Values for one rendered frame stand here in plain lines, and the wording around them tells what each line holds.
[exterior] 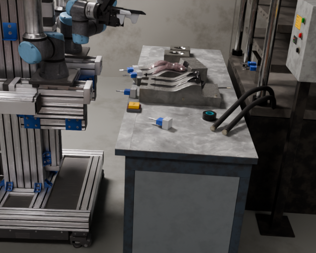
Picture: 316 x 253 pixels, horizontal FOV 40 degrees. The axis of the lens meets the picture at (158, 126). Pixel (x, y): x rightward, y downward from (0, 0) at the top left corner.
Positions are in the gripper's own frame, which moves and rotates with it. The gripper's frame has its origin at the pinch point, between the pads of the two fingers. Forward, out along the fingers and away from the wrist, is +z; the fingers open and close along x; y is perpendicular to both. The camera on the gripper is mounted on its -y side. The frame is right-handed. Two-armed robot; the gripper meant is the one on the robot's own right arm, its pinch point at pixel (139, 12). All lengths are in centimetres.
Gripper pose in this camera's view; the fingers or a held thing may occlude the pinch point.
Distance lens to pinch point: 191.2
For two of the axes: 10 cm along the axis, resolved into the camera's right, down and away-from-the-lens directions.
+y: -1.1, 9.5, 3.1
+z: 9.0, 2.3, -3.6
